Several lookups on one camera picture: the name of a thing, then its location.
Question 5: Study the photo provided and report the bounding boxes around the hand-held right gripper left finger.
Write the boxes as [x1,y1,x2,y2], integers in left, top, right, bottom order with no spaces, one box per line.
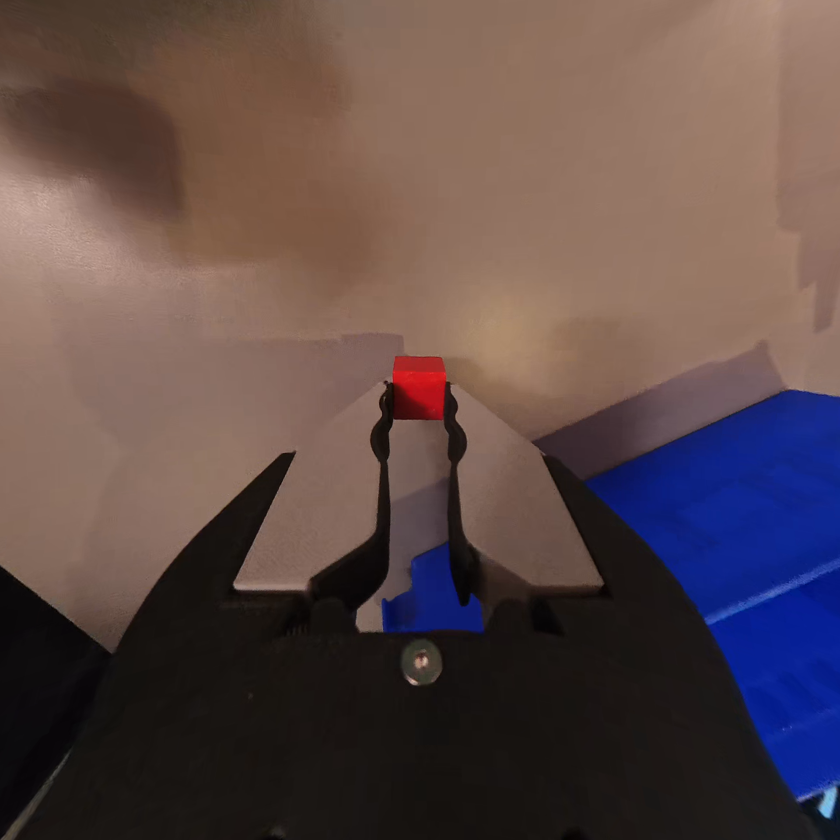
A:
[233,382,395,611]

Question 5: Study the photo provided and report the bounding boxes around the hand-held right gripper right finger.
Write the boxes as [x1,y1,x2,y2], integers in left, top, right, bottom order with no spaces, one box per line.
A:
[445,382,605,608]

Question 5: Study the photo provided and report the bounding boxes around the small red cube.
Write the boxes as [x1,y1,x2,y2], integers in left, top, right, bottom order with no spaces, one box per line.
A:
[392,356,447,421]

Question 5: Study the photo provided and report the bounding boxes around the blue plastic bin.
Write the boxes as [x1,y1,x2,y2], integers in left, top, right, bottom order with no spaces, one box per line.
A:
[382,388,840,803]

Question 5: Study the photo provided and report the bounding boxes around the grey desk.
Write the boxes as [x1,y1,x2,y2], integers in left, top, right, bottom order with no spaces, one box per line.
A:
[0,0,840,654]

